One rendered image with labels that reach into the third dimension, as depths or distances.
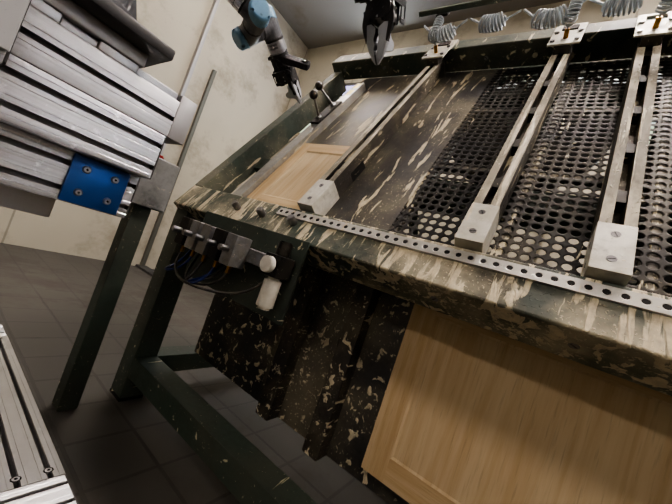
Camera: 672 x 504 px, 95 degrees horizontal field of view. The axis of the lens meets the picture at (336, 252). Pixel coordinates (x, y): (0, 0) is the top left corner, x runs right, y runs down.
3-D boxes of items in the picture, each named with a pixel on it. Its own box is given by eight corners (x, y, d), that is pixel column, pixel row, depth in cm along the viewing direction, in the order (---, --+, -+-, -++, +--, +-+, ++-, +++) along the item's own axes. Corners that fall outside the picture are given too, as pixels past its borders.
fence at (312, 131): (236, 202, 121) (231, 194, 118) (358, 90, 165) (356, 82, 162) (244, 204, 118) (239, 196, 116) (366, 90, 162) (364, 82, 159)
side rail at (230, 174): (208, 204, 139) (194, 184, 132) (339, 91, 190) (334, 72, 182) (216, 206, 136) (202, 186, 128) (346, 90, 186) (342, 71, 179)
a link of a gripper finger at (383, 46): (395, 67, 83) (399, 26, 80) (384, 62, 78) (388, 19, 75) (385, 68, 85) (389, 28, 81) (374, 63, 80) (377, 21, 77)
